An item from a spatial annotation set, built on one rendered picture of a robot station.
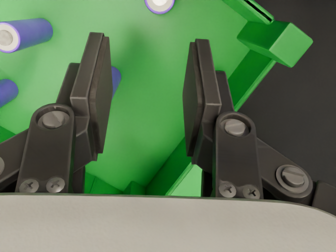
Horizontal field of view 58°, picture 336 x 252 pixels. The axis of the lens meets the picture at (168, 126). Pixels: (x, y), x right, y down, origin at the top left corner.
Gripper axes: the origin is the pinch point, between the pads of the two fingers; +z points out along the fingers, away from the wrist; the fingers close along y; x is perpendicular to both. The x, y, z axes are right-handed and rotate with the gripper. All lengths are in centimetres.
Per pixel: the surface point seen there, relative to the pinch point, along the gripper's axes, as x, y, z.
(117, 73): -7.4, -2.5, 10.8
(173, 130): -12.6, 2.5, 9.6
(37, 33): -3.8, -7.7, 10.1
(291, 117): -35, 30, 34
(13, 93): -9.5, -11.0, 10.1
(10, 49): -3.2, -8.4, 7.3
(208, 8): -3.2, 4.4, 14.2
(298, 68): -26, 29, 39
